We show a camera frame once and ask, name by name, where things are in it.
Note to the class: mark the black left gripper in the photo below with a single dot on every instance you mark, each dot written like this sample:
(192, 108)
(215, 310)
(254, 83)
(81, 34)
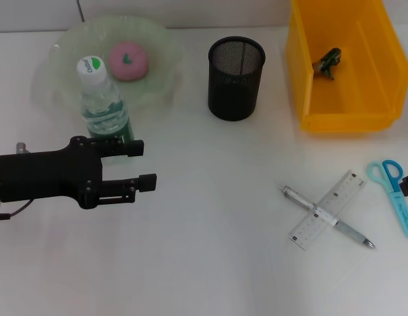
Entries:
(48, 177)

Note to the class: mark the blue teal scissors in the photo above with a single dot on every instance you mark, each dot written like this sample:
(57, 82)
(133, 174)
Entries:
(393, 179)

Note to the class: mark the clear green-label water bottle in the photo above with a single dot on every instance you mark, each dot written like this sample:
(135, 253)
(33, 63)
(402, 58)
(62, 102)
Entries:
(101, 102)

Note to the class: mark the pink toy peach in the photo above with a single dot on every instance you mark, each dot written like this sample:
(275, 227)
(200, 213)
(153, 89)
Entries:
(129, 64)

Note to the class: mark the green plastic wrapper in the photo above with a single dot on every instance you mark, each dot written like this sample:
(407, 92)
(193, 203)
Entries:
(329, 62)

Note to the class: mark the clear plastic ruler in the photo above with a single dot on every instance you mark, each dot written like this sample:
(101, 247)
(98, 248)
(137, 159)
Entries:
(345, 189)

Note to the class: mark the translucent green fruit plate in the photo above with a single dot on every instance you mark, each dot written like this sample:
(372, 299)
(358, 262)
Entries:
(157, 66)

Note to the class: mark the transparent ballpoint pen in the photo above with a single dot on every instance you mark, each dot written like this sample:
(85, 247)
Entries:
(297, 197)

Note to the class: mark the black mesh pen holder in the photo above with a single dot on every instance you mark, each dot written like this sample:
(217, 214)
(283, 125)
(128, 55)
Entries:
(235, 92)

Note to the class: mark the yellow plastic bin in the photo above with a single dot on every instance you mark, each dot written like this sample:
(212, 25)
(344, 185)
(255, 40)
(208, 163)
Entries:
(348, 95)

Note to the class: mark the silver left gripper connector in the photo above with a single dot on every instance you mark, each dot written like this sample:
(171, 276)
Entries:
(21, 147)

